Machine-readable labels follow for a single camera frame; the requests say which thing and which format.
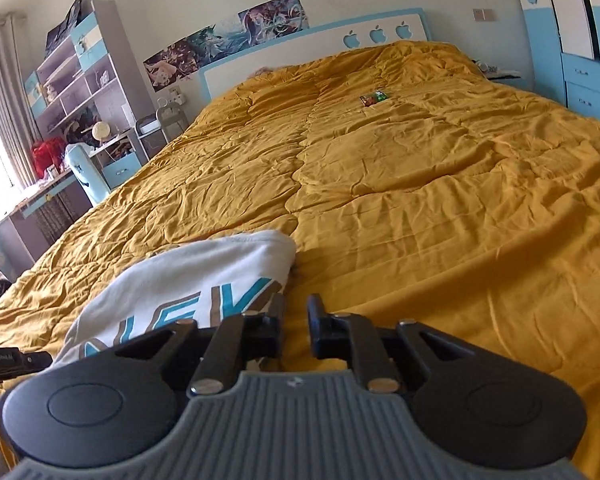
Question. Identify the light blue chair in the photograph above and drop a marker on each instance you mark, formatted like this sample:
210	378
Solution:
87	175

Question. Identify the grey blue desk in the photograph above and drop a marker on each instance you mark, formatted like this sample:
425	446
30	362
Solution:
30	220

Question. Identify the grey blue shelf unit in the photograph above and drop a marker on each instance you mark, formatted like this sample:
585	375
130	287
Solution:
100	60

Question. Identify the white blue bed headboard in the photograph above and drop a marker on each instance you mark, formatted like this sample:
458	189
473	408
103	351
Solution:
290	55

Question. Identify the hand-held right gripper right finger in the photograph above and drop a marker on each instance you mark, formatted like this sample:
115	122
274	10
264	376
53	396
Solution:
314	317

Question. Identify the white wall socket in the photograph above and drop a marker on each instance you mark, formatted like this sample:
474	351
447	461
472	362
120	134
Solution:
176	96

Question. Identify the wall poster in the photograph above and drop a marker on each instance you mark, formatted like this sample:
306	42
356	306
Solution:
170	65
275	17
215	42

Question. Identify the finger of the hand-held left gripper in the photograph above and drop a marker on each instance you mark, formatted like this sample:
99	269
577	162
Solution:
37	360

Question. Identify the grey folding chair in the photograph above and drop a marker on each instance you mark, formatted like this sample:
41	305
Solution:
165	127

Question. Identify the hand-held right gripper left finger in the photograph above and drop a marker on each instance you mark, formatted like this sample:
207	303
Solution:
278	312

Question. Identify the dark bag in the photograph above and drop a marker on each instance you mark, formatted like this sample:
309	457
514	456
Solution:
65	25

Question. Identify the small colourful snack packet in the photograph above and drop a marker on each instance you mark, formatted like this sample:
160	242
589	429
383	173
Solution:
374	97

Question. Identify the blue white wardrobe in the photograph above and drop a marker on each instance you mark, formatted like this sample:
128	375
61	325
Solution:
575	35

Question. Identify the mustard yellow quilt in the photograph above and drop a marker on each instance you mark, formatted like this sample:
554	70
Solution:
430	210

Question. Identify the grey curtain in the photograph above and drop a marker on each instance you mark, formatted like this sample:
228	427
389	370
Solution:
0	110

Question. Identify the red bag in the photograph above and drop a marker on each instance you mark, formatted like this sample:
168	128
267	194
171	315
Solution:
47	157

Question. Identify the blue white nightstand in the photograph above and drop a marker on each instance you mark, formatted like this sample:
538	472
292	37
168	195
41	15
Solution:
502	76

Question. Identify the beige wall switch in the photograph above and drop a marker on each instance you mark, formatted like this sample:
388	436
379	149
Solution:
483	14

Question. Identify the small cream globe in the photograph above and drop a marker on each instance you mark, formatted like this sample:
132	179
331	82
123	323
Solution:
100	130

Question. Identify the white printed shirt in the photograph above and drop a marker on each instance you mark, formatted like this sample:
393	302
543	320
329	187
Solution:
180	285

